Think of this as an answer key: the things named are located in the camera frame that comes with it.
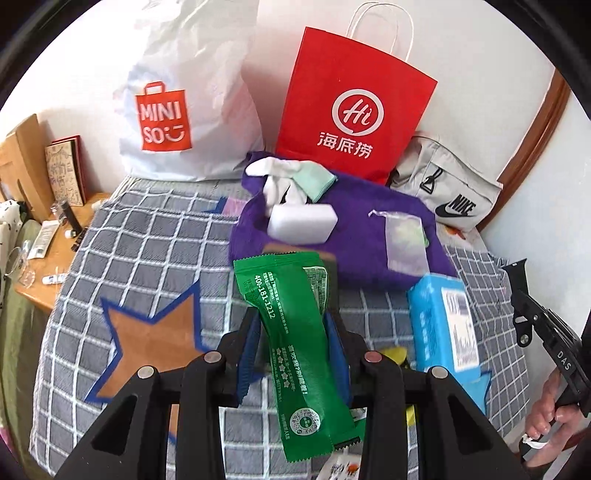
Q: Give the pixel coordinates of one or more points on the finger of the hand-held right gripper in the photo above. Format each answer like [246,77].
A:
[519,300]

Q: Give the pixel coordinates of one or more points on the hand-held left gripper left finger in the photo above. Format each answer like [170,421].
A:
[248,364]

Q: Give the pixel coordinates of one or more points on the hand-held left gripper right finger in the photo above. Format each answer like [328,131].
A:
[339,355]

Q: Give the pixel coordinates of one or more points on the green snack packet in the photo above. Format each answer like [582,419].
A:
[286,332]

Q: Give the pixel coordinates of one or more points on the sheer mesh pouch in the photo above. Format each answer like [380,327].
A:
[406,244]

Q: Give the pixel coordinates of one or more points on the white soap box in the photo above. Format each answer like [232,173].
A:
[302,224]

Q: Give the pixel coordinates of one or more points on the mint green cloth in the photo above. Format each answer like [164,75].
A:
[316,182]

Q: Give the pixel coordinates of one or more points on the white glove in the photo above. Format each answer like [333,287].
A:
[277,184]

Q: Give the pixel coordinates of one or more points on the person's right hand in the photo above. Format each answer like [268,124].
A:
[549,415]

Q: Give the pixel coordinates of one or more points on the yellow item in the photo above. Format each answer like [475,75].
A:
[395,356]

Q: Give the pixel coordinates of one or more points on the blue tissue pack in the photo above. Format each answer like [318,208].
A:
[434,323]

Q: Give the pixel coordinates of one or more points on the blue star cutout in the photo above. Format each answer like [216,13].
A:
[478,392]

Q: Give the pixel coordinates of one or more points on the brown star cutout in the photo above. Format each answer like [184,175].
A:
[147,332]

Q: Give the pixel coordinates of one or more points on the white packet with red print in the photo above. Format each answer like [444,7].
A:
[339,470]

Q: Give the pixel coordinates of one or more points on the purple towel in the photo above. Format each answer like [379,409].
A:
[355,240]

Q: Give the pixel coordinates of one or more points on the grey waist bag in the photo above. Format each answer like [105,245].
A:
[452,194]

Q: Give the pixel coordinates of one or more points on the grey checked blanket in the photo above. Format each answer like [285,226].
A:
[152,240]

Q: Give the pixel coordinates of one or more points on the wooden nightstand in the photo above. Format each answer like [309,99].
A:
[60,272]

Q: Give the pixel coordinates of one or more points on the small white stick tube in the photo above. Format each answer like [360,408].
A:
[53,278]

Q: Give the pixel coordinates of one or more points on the green bed sheet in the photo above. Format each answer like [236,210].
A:
[18,332]

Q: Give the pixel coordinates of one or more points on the black bottle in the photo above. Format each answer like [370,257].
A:
[69,217]

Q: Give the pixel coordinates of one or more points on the red paper bag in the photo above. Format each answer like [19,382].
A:
[351,115]

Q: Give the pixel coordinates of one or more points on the clear glass cup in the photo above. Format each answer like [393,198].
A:
[23,267]

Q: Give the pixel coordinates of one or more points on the patterned notebook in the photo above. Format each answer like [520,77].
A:
[67,170]

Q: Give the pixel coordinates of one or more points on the white plastic shopping bag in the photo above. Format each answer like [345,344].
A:
[184,92]

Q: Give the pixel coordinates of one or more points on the white black-spotted pillow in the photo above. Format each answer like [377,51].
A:
[7,219]

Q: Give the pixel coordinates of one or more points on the wooden headboard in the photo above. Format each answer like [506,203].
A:
[23,161]

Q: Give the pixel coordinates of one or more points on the brown wooden door frame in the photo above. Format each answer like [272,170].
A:
[531,147]

